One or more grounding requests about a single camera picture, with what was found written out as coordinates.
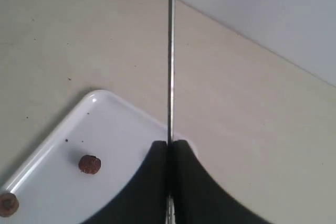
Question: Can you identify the thin metal skewer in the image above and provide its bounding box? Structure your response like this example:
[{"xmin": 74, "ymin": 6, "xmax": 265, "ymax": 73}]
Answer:
[{"xmin": 166, "ymin": 0, "xmax": 176, "ymax": 224}]

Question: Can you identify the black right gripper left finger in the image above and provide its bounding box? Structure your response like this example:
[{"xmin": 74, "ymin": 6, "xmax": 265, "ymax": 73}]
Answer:
[{"xmin": 84, "ymin": 141, "xmax": 168, "ymax": 223}]

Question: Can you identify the white rectangular plastic tray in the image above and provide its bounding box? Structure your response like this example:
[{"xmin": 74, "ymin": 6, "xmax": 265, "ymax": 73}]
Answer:
[{"xmin": 0, "ymin": 89, "xmax": 198, "ymax": 224}]

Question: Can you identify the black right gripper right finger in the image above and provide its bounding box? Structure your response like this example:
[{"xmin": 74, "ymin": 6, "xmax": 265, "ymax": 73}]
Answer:
[{"xmin": 172, "ymin": 140, "xmax": 267, "ymax": 223}]

